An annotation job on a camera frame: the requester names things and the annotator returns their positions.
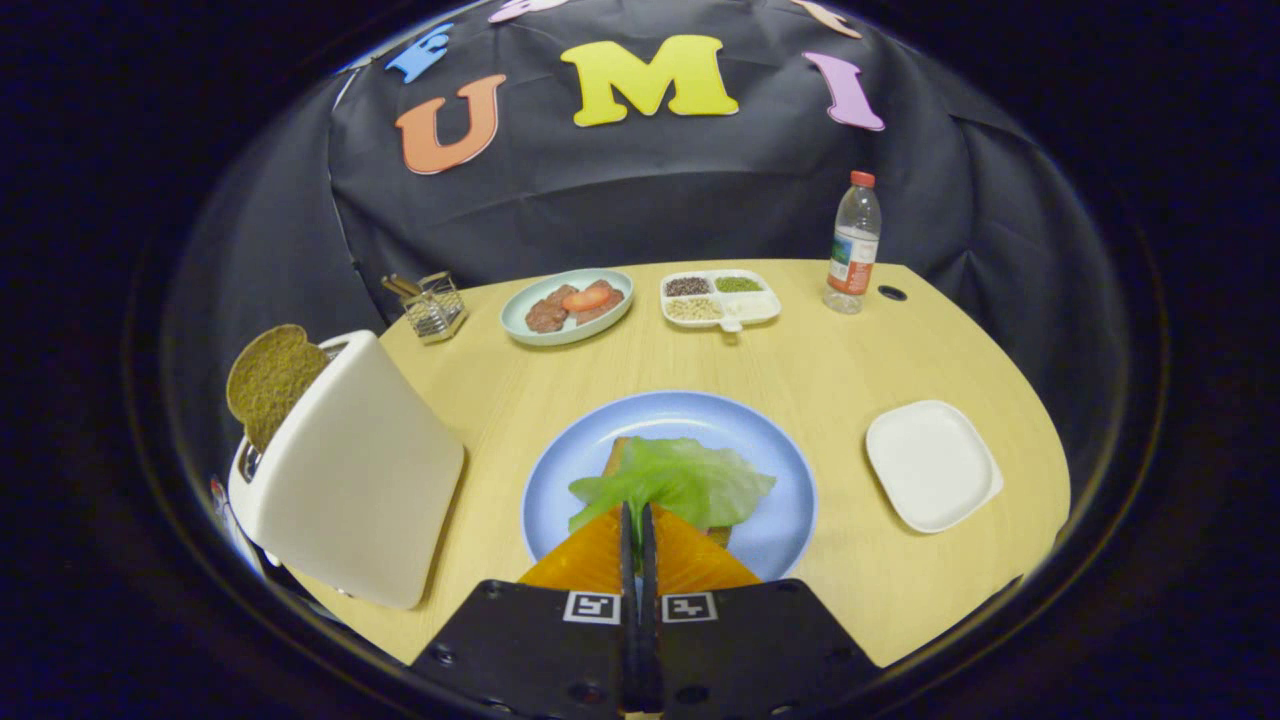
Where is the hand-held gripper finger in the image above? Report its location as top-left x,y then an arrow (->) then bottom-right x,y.
640,502 -> 881,719
410,502 -> 646,719

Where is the green lettuce leaf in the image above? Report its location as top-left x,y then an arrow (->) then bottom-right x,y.
568,436 -> 777,536

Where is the blue plate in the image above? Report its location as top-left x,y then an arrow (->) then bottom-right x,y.
521,390 -> 818,583

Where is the black backdrop cloth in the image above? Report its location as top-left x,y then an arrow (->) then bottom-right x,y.
165,0 -> 1131,481

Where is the white toaster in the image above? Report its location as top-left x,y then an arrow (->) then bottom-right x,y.
228,330 -> 467,611

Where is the brown toast slice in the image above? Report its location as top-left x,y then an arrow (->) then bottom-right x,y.
600,437 -> 736,549
226,323 -> 331,453

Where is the white divided seasoning tray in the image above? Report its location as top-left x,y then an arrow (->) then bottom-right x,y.
660,269 -> 782,333

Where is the clear plastic water bottle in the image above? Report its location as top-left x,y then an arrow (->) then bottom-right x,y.
823,170 -> 883,315

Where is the wire cutlery basket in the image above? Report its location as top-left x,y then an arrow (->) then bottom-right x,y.
380,270 -> 469,345

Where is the pale green plate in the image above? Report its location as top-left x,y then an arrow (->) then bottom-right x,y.
500,268 -> 635,347

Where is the white square plate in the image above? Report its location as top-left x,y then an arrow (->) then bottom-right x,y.
865,400 -> 1004,534

